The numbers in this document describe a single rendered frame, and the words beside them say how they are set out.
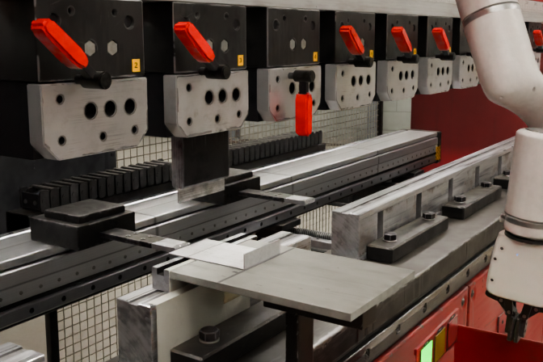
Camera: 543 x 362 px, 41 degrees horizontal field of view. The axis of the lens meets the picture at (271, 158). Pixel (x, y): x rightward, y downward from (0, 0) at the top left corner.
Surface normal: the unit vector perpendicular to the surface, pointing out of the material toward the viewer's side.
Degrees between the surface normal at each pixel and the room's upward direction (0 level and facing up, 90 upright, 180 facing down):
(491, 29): 79
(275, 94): 90
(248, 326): 0
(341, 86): 90
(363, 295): 0
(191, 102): 90
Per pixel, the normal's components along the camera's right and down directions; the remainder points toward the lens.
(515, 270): -0.53, 0.14
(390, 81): 0.83, 0.09
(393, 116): -0.33, 0.16
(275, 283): 0.00, -0.99
